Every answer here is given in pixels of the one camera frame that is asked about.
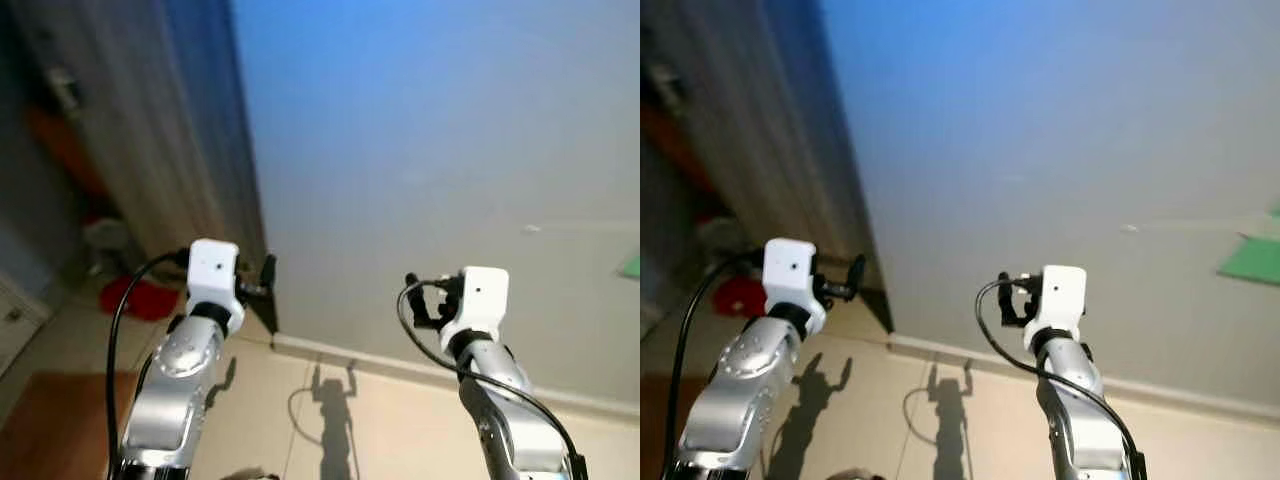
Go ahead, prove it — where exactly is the white baseboard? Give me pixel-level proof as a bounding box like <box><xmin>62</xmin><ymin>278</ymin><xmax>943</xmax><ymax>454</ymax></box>
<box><xmin>271</xmin><ymin>332</ymin><xmax>641</xmax><ymax>418</ymax></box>
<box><xmin>887</xmin><ymin>333</ymin><xmax>1280</xmax><ymax>408</ymax></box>

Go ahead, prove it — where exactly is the grey cabinet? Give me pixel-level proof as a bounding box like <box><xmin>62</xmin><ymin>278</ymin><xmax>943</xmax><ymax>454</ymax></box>
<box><xmin>0</xmin><ymin>268</ymin><xmax>53</xmax><ymax>378</ymax></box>

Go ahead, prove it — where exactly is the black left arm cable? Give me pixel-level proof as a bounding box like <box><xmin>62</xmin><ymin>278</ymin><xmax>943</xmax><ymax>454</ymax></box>
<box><xmin>104</xmin><ymin>249</ymin><xmax>192</xmax><ymax>473</ymax></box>
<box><xmin>664</xmin><ymin>249</ymin><xmax>767</xmax><ymax>473</ymax></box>

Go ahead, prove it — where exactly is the brown floor mat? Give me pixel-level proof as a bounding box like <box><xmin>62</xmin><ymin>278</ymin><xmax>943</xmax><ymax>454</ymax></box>
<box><xmin>0</xmin><ymin>371</ymin><xmax>140</xmax><ymax>480</ymax></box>
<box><xmin>640</xmin><ymin>374</ymin><xmax>693</xmax><ymax>480</ymax></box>

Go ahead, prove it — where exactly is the red floor object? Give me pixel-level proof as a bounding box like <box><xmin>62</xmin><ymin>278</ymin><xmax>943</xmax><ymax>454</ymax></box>
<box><xmin>711</xmin><ymin>277</ymin><xmax>768</xmax><ymax>320</ymax></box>
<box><xmin>99</xmin><ymin>277</ymin><xmax>183</xmax><ymax>323</ymax></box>

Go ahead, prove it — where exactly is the grey wooden door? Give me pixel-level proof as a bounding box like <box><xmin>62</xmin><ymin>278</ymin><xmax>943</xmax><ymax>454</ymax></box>
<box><xmin>0</xmin><ymin>0</ymin><xmax>280</xmax><ymax>337</ymax></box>
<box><xmin>640</xmin><ymin>0</ymin><xmax>895</xmax><ymax>335</ymax></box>

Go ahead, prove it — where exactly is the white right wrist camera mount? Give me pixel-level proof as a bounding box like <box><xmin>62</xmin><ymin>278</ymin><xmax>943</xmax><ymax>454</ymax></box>
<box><xmin>440</xmin><ymin>266</ymin><xmax>510</xmax><ymax>352</ymax></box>
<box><xmin>1022</xmin><ymin>265</ymin><xmax>1088</xmax><ymax>352</ymax></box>

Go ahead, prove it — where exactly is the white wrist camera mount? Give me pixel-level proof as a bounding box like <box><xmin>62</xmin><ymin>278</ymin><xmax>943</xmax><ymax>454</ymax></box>
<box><xmin>1022</xmin><ymin>265</ymin><xmax>1088</xmax><ymax>352</ymax></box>
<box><xmin>185</xmin><ymin>238</ymin><xmax>245</xmax><ymax>333</ymax></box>
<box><xmin>440</xmin><ymin>266</ymin><xmax>510</xmax><ymax>352</ymax></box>
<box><xmin>762</xmin><ymin>238</ymin><xmax>830</xmax><ymax>337</ymax></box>

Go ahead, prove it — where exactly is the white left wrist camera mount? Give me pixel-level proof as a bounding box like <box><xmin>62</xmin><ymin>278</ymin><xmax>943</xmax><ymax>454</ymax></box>
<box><xmin>762</xmin><ymin>238</ymin><xmax>830</xmax><ymax>337</ymax></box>
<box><xmin>185</xmin><ymin>238</ymin><xmax>245</xmax><ymax>333</ymax></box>

